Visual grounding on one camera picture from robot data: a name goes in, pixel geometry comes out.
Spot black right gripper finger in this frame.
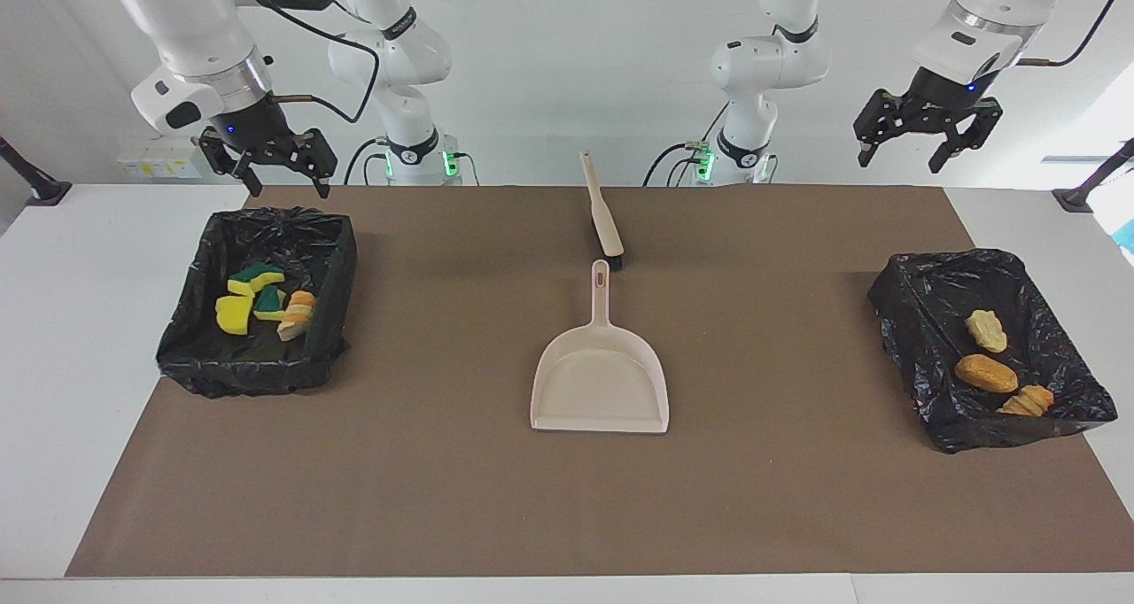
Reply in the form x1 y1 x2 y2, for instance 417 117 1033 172
197 130 263 198
288 128 339 200

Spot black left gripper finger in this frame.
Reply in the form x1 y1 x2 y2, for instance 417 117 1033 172
853 89 906 167
928 99 1005 174

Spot beige orange-striped sponge piece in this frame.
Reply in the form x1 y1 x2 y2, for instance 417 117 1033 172
276 290 317 343

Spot brown oval sponge piece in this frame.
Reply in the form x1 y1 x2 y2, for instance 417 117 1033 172
954 353 1020 394

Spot beige hand brush black bristles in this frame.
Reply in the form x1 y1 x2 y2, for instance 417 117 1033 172
579 150 625 271

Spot beige plastic dustpan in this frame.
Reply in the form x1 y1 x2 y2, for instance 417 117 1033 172
530 259 671 435

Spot black bag lined bin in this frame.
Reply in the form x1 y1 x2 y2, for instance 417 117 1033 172
156 206 358 399
866 248 1119 454

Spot brown table mat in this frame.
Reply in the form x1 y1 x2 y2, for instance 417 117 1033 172
65 184 1134 578

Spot black base cable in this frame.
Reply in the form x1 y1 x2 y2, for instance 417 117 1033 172
644 104 733 187
344 137 391 186

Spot white wall socket box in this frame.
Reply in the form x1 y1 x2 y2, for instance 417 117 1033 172
115 135 214 181

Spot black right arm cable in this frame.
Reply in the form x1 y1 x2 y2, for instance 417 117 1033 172
226 0 382 124

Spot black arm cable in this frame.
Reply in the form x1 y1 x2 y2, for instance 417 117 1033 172
226 0 382 124
819 0 1122 66

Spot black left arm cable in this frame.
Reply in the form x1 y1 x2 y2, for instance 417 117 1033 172
819 0 1122 66

